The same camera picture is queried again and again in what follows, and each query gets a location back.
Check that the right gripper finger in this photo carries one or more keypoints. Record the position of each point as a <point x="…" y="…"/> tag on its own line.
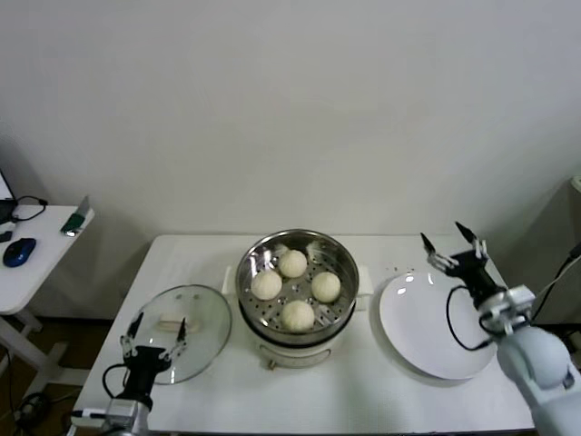
<point x="467" y="234"/>
<point x="429" y="247"/>

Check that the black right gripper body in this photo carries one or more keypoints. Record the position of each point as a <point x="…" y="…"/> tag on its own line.
<point x="476" y="272"/>

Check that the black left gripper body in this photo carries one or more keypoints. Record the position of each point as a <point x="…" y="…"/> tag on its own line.
<point x="143" y="363"/>

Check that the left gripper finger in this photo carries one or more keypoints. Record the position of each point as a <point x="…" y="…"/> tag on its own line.
<point x="135" y="324"/>
<point x="183" y="329"/>

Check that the white steamed baozi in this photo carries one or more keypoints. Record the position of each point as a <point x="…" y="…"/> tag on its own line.
<point x="292" y="263"/>
<point x="326" y="287"/>
<point x="297" y="315"/>
<point x="267" y="285"/>

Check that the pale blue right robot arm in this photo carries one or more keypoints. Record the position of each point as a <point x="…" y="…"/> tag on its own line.
<point x="540" y="363"/>

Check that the perforated steel steamer basket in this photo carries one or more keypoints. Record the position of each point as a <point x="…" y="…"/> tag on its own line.
<point x="254" y="259"/>

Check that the white round plate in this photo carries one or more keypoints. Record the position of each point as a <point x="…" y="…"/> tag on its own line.
<point x="417" y="322"/>

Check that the white side table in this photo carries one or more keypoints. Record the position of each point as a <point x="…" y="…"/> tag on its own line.
<point x="45" y="259"/>

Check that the cream electric cooking pot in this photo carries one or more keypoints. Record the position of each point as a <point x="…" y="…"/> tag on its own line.
<point x="295" y="352"/>

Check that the green and white flat box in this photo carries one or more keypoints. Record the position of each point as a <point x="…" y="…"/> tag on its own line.
<point x="75" y="222"/>

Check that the blue computer mouse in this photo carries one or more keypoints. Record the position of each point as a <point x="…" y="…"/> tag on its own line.
<point x="19" y="250"/>

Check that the laptop computer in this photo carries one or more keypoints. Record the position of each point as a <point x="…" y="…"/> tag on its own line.
<point x="4" y="186"/>

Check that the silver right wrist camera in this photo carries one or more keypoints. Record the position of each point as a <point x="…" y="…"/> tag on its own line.
<point x="513" y="302"/>

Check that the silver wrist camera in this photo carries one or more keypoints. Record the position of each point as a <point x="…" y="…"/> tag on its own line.
<point x="513" y="302"/>
<point x="120" y="411"/>

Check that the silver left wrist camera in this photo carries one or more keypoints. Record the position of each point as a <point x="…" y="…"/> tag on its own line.
<point x="120" y="411"/>

